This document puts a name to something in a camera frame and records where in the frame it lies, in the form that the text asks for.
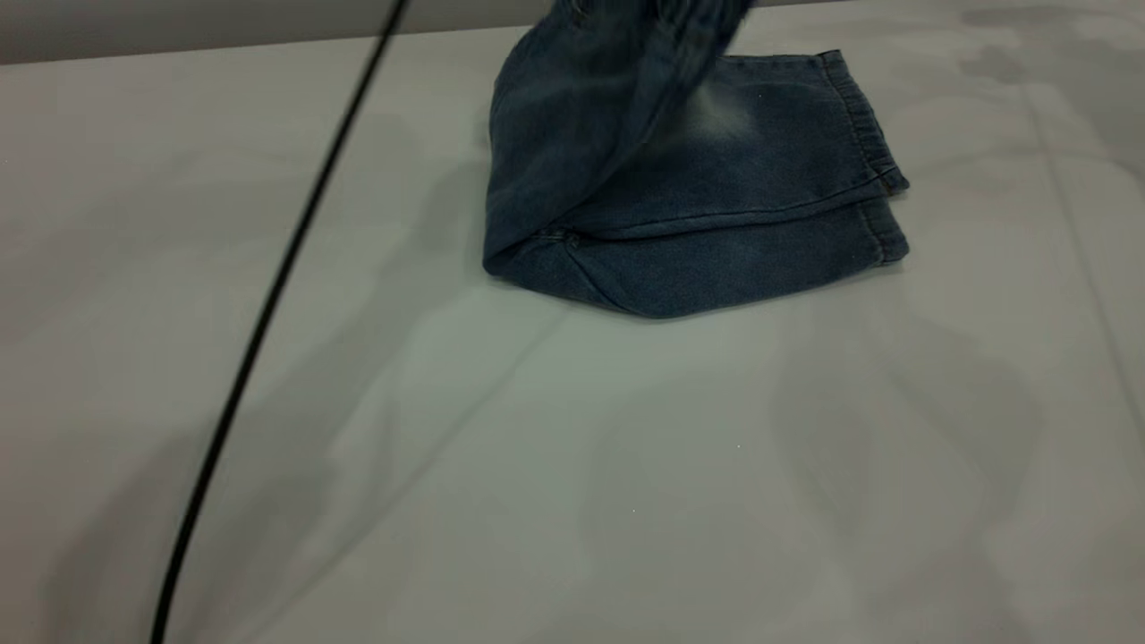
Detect black braided cable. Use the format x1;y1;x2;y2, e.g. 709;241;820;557
150;0;411;644

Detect blue denim shorts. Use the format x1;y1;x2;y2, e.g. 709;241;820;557
483;0;912;320

